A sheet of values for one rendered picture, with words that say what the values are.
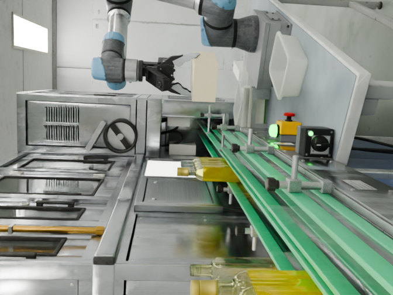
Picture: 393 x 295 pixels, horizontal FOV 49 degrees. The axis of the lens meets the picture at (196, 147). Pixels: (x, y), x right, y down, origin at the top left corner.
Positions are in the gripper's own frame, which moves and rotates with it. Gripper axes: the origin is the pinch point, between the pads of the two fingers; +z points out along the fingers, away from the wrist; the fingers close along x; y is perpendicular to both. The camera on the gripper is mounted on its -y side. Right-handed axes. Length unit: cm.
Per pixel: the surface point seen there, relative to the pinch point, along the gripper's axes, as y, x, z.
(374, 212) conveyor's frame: -83, -6, 24
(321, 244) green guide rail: -77, 5, 19
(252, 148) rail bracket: -23.4, 14.3, 16.1
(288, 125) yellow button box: -7.3, 13.4, 30.9
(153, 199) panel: 4, 53, -14
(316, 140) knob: -36.5, 4.2, 30.0
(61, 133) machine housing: 109, 79, -77
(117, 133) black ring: 104, 75, -41
